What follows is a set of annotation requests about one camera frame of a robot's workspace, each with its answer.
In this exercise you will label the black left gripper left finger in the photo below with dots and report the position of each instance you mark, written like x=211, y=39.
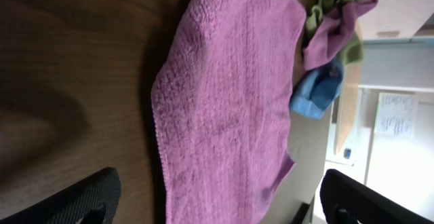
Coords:
x=94, y=199

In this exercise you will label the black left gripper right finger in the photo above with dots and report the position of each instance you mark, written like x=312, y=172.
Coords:
x=345, y=200

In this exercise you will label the purple cloth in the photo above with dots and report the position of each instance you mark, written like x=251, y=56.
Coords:
x=334, y=32
x=221, y=109

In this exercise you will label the blue cloth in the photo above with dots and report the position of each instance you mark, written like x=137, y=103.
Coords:
x=318, y=90

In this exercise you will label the purple cloth in pile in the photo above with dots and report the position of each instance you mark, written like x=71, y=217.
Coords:
x=334, y=32

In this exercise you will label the green cloth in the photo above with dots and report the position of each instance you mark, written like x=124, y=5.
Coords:
x=351, y=52

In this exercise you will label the white paper note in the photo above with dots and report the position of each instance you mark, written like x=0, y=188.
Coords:
x=396, y=115

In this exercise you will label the white cabinet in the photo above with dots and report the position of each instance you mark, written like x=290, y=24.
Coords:
x=395, y=19

